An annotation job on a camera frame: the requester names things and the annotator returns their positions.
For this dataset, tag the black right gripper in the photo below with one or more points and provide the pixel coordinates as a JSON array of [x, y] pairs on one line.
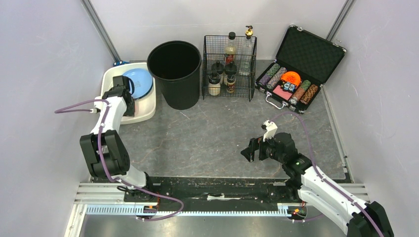
[[259, 147]]

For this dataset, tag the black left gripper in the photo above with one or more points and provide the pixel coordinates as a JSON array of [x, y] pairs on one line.
[[130, 106]]

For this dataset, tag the blue plate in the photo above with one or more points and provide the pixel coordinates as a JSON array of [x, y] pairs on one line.
[[140, 82]]

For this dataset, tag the small dark spice jar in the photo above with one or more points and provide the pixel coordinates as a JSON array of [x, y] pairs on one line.
[[231, 81]]

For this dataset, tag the spice jar black lid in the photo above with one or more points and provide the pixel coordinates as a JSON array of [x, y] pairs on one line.
[[214, 86], [217, 67], [230, 69]]

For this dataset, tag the sauce bottle red label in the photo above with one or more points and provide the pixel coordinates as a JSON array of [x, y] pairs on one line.
[[230, 48]]

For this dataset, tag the clear bottle gold pump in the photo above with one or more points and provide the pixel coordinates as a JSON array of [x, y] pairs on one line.
[[246, 53]]

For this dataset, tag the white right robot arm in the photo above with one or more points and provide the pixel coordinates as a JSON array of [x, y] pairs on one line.
[[353, 215]]

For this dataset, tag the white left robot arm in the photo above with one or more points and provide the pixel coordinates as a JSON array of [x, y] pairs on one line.
[[103, 149]]

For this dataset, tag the blue toy car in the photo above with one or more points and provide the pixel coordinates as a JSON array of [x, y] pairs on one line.
[[118, 63]]

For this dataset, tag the white rectangular basin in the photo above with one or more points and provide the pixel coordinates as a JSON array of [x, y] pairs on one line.
[[144, 107]]

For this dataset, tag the black trash bin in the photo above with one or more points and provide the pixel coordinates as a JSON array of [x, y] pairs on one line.
[[176, 67]]

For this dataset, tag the pink card deck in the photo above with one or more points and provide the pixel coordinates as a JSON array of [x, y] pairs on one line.
[[286, 95]]

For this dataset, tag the green poker chip roll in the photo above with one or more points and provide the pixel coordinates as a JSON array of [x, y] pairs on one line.
[[269, 75]]

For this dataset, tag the blue dice box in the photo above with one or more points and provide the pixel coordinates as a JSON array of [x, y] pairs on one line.
[[289, 87]]

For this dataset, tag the green brown chip roll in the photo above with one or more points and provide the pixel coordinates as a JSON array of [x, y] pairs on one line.
[[300, 91]]

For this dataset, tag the pink poker chip roll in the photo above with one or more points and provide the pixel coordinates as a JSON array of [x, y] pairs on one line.
[[275, 79]]

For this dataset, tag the orange round toy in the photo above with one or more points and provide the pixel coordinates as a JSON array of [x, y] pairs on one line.
[[291, 77]]

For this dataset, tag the brown poker chip roll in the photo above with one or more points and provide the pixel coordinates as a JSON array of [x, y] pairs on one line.
[[309, 94]]

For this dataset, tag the black poker chip case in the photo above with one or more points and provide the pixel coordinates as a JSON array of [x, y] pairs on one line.
[[312, 57]]

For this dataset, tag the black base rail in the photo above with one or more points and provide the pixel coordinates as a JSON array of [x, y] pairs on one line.
[[214, 194]]

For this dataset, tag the black wire basket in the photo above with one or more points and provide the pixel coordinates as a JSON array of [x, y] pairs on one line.
[[214, 51]]

